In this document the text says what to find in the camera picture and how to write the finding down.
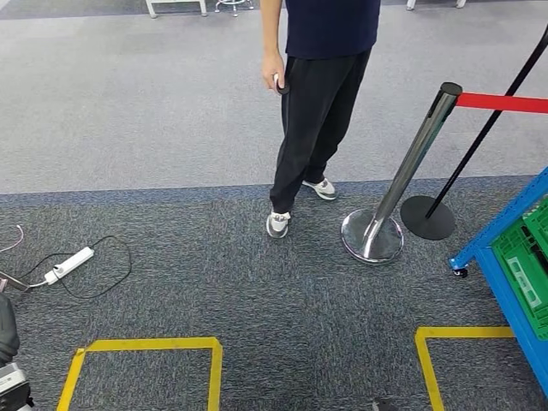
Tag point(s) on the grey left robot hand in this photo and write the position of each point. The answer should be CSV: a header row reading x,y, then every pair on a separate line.
x,y
8,329

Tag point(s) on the person's right hand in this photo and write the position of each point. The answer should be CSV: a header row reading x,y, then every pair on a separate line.
x,y
272,68

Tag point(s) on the black handheld controller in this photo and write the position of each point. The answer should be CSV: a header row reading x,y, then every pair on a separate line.
x,y
283,88

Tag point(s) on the blue metal shelf rack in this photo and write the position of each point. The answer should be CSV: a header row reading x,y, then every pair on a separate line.
x,y
505,283

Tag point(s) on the person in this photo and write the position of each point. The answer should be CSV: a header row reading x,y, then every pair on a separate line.
x,y
321,113

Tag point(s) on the chrome base stool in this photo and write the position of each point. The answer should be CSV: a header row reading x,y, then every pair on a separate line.
x,y
233,4

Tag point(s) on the white power strip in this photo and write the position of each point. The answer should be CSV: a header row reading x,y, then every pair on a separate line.
x,y
70,264

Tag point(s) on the chrome barrier stanchion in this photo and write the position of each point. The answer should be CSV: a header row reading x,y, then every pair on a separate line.
x,y
372,238

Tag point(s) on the black barrier stanchion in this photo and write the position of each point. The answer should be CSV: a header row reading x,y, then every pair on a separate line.
x,y
428,218

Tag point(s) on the red barrier belt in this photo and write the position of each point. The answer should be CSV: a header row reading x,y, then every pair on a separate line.
x,y
500,102

